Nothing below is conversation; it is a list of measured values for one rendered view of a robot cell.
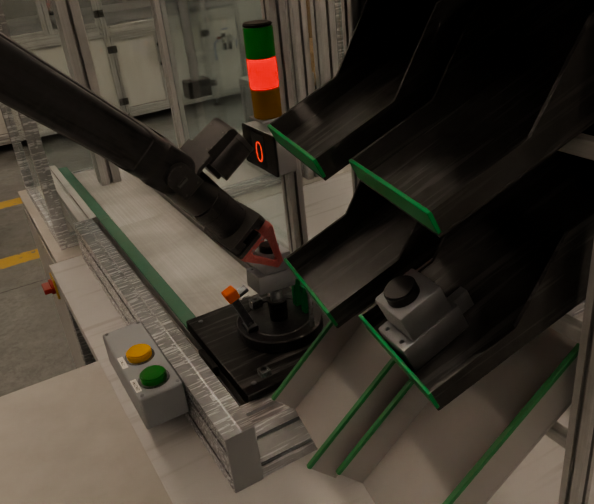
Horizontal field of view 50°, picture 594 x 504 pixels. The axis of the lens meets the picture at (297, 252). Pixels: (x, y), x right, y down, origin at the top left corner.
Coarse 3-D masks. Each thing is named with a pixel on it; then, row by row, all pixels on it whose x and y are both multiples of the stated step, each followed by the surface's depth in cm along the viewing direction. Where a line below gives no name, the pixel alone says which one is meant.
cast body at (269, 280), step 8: (256, 248) 97; (264, 248) 95; (280, 248) 97; (264, 256) 94; (272, 256) 95; (256, 264) 97; (248, 272) 98; (256, 272) 96; (264, 272) 95; (272, 272) 96; (280, 272) 96; (288, 272) 97; (248, 280) 98; (256, 280) 96; (264, 280) 95; (272, 280) 96; (280, 280) 97; (288, 280) 98; (256, 288) 96; (264, 288) 96; (272, 288) 97; (280, 288) 97
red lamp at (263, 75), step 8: (248, 64) 104; (256, 64) 103; (264, 64) 103; (272, 64) 104; (248, 72) 105; (256, 72) 104; (264, 72) 104; (272, 72) 104; (256, 80) 105; (264, 80) 104; (272, 80) 105; (256, 88) 105; (264, 88) 105; (272, 88) 105
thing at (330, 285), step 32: (352, 224) 74; (384, 224) 72; (416, 224) 62; (288, 256) 73; (320, 256) 74; (352, 256) 71; (384, 256) 68; (416, 256) 63; (320, 288) 69; (352, 288) 67
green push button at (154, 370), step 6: (150, 366) 97; (156, 366) 97; (162, 366) 97; (144, 372) 96; (150, 372) 96; (156, 372) 95; (162, 372) 95; (144, 378) 94; (150, 378) 94; (156, 378) 94; (162, 378) 95; (144, 384) 94; (150, 384) 94; (156, 384) 94
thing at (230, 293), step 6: (228, 288) 96; (234, 288) 95; (240, 288) 97; (246, 288) 96; (222, 294) 96; (228, 294) 95; (234, 294) 95; (240, 294) 96; (228, 300) 95; (234, 300) 95; (234, 306) 96; (240, 306) 97; (240, 312) 97; (246, 312) 98; (246, 318) 98; (246, 324) 99
